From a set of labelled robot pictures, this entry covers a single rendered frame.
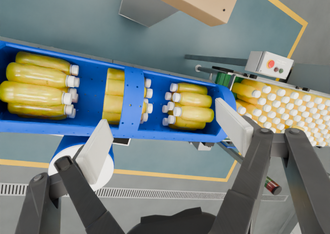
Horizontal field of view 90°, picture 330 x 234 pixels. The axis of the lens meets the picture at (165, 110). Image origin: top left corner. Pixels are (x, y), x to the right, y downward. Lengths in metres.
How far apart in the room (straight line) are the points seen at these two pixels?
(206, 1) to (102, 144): 0.66
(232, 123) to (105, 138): 0.13
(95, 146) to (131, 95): 0.39
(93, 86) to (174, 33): 1.25
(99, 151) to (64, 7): 1.68
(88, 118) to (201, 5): 0.64
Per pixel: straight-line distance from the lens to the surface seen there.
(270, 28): 2.59
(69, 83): 0.66
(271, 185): 1.20
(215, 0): 0.77
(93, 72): 0.77
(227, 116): 0.17
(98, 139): 0.18
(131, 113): 0.55
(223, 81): 1.08
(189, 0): 0.72
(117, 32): 1.76
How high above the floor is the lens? 1.75
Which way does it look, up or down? 63 degrees down
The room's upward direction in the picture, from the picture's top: 138 degrees clockwise
